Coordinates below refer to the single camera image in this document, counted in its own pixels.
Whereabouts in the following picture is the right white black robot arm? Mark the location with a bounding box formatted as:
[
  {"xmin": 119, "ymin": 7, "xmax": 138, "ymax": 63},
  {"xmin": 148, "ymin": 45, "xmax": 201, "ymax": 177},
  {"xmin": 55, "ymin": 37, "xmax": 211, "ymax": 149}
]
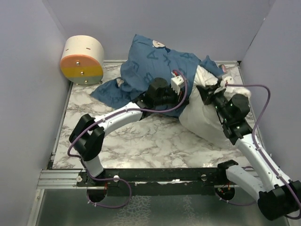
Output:
[{"xmin": 197, "ymin": 85, "xmax": 301, "ymax": 220}]

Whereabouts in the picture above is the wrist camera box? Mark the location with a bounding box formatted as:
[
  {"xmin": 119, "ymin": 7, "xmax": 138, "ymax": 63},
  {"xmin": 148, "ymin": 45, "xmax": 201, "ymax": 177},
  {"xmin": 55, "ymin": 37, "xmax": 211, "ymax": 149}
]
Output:
[
  {"xmin": 215, "ymin": 73, "xmax": 234, "ymax": 93},
  {"xmin": 170, "ymin": 75, "xmax": 185, "ymax": 95}
]

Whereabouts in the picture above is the blue cartoon print pillowcase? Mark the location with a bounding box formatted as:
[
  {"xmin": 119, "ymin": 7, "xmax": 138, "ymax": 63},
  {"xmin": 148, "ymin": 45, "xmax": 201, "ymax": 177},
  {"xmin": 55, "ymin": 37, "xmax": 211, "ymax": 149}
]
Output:
[{"xmin": 91, "ymin": 34, "xmax": 223, "ymax": 109}]

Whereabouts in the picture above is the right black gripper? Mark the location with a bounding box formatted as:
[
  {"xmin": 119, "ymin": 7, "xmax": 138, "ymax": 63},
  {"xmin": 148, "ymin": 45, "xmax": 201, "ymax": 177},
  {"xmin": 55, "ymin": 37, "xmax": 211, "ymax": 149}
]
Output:
[{"xmin": 197, "ymin": 83, "xmax": 231, "ymax": 122}]

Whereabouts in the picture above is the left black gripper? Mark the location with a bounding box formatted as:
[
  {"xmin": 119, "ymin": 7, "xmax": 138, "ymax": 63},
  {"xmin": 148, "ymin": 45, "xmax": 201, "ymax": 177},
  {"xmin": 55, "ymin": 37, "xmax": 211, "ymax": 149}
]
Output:
[{"xmin": 154, "ymin": 83, "xmax": 189, "ymax": 111}]

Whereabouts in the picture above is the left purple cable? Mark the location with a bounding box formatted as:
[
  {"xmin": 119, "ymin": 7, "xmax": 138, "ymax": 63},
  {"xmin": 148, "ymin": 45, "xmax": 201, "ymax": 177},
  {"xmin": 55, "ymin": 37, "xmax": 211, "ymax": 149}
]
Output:
[{"xmin": 67, "ymin": 69, "xmax": 188, "ymax": 209}]

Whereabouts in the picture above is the aluminium frame rail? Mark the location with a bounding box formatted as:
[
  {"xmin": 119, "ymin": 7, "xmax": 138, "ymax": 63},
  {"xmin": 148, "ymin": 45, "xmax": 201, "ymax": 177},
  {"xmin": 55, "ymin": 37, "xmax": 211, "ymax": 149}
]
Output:
[{"xmin": 37, "ymin": 169, "xmax": 81, "ymax": 189}]

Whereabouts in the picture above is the white pillow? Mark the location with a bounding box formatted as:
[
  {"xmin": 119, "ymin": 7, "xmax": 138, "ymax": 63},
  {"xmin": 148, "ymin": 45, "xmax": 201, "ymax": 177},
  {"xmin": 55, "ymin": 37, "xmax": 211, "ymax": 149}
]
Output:
[{"xmin": 179, "ymin": 72, "xmax": 252, "ymax": 148}]

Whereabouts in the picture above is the cream orange cylindrical container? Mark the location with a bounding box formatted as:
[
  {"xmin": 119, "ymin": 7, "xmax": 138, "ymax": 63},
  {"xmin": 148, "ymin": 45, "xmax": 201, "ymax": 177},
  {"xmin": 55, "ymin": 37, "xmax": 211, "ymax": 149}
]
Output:
[{"xmin": 60, "ymin": 35, "xmax": 104, "ymax": 85}]

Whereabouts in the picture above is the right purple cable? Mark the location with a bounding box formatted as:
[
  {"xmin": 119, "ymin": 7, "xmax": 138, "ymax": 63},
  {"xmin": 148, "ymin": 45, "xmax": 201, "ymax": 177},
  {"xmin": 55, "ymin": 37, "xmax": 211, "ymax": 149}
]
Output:
[{"xmin": 224, "ymin": 83, "xmax": 301, "ymax": 218}]

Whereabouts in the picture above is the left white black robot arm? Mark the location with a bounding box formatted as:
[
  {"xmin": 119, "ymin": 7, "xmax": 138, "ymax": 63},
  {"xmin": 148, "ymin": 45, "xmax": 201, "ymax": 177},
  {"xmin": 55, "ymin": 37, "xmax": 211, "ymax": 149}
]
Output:
[{"xmin": 69, "ymin": 76, "xmax": 188, "ymax": 186}]

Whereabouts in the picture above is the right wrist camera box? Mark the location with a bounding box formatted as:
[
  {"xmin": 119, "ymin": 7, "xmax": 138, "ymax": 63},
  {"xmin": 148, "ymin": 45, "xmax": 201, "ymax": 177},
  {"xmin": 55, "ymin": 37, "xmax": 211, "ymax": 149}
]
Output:
[{"xmin": 215, "ymin": 73, "xmax": 234, "ymax": 93}]

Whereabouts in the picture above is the small pink tube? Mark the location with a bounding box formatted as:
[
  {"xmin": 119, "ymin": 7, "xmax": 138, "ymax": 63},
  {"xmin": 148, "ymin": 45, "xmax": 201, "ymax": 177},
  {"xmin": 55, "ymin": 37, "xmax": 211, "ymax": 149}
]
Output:
[{"xmin": 220, "ymin": 65, "xmax": 227, "ymax": 73}]

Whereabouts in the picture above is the purple cable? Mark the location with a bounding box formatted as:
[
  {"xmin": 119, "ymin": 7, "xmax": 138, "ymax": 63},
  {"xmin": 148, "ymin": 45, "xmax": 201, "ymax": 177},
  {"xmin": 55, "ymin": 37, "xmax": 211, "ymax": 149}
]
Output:
[
  {"xmin": 224, "ymin": 83, "xmax": 301, "ymax": 218},
  {"xmin": 67, "ymin": 69, "xmax": 188, "ymax": 209}
]

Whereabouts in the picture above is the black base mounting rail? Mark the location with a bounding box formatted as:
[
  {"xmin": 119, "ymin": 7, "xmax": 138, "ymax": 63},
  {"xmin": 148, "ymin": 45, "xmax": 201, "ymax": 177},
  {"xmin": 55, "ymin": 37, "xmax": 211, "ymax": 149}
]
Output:
[{"xmin": 77, "ymin": 168, "xmax": 235, "ymax": 200}]

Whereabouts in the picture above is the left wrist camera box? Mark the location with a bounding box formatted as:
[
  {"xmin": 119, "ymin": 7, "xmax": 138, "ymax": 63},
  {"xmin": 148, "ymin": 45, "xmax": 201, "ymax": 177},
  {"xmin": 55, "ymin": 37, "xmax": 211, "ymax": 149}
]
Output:
[{"xmin": 170, "ymin": 75, "xmax": 185, "ymax": 95}]

